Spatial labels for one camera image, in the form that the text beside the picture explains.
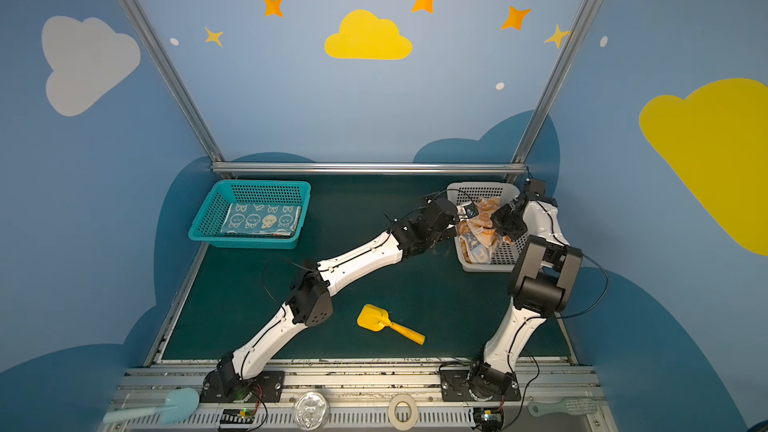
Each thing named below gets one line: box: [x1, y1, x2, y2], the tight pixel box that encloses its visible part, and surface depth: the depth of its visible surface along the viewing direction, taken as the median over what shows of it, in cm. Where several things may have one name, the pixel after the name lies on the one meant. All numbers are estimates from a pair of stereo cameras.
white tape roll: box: [388, 394, 419, 431], surface depth 72 cm
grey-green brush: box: [527, 396, 605, 417], surface depth 73 cm
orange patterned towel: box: [458, 197, 514, 264], surface depth 96 cm
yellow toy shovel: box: [356, 304, 426, 345], surface depth 86 cm
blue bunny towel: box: [221, 203, 302, 237], surface depth 109 cm
